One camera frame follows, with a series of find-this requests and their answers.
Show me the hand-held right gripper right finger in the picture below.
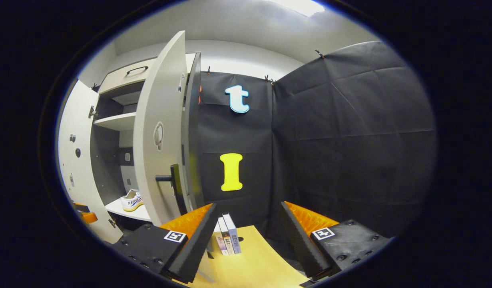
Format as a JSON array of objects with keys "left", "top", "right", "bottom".
[{"left": 281, "top": 201, "right": 390, "bottom": 279}]

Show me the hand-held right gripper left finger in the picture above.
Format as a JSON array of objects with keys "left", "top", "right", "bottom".
[{"left": 111, "top": 204, "right": 219, "bottom": 284}]

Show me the white cabinet door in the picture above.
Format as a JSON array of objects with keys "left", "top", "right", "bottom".
[
  {"left": 57, "top": 78, "right": 124, "bottom": 244},
  {"left": 133, "top": 31, "right": 190, "bottom": 226}
]

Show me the white canvas shoe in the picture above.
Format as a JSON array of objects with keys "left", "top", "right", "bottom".
[{"left": 121, "top": 189, "right": 144, "bottom": 212}]

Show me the white shoe cabinet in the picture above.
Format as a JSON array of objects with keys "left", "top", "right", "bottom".
[{"left": 90, "top": 52, "right": 206, "bottom": 232}]

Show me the white cabinet drawer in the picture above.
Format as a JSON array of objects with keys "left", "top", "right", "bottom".
[{"left": 98, "top": 53, "right": 197, "bottom": 96}]

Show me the thin paperback book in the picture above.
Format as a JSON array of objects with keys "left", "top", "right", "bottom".
[{"left": 218, "top": 217, "right": 235, "bottom": 255}]

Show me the lavender blue book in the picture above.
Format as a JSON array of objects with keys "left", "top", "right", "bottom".
[{"left": 223, "top": 213, "right": 242, "bottom": 254}]

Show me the black backdrop cloth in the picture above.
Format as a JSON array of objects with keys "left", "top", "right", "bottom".
[{"left": 190, "top": 40, "right": 437, "bottom": 240}]

